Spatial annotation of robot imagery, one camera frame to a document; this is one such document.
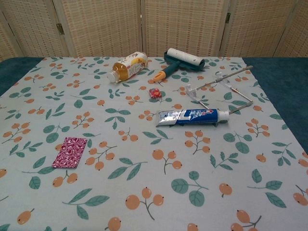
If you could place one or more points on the pink patterned package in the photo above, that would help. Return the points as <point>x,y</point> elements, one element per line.
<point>69,152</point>

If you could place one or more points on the woven folding screen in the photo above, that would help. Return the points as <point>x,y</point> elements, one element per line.
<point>103,26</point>

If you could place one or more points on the blue white toothpaste tube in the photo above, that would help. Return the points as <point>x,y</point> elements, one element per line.
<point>192,116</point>

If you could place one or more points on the floral printed tablecloth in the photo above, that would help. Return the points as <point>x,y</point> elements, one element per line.
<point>154,192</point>

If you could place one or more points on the teal lint roller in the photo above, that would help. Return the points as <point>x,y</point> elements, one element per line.
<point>183,59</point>

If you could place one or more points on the small red candy packet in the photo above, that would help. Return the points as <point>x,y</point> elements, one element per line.
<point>154,93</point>

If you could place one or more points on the plastic tea bottle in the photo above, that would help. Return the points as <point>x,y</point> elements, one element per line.
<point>131,66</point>

